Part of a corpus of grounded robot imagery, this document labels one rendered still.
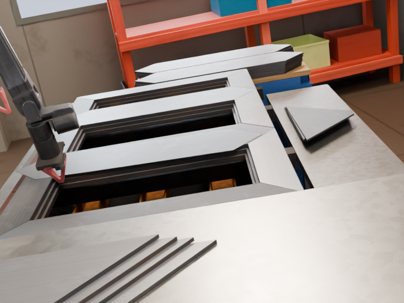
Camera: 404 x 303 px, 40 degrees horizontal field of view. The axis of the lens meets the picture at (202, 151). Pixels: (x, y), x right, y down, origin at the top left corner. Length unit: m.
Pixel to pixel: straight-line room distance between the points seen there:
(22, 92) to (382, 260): 1.00
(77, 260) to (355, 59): 4.20
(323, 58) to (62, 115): 3.39
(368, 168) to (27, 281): 1.10
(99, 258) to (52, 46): 4.27
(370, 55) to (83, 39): 2.40
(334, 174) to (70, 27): 3.62
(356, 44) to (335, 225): 4.05
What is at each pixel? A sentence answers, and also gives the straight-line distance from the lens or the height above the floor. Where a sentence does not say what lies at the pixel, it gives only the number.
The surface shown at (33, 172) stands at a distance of 1.69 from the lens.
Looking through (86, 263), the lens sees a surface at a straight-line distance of 0.70.
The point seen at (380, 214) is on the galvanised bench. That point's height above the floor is 1.05.
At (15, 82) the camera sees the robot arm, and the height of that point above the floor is 1.16.
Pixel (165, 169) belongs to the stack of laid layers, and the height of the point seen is 0.82.
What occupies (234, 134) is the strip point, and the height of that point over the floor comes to 0.85.
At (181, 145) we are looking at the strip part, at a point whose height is 0.85.
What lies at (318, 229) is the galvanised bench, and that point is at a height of 1.05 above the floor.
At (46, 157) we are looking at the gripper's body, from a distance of 1.50.
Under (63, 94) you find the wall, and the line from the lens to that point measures 5.00.
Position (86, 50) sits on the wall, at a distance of 4.91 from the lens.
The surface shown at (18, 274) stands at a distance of 0.73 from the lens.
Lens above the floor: 1.42
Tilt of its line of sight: 21 degrees down
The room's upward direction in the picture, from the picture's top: 10 degrees counter-clockwise
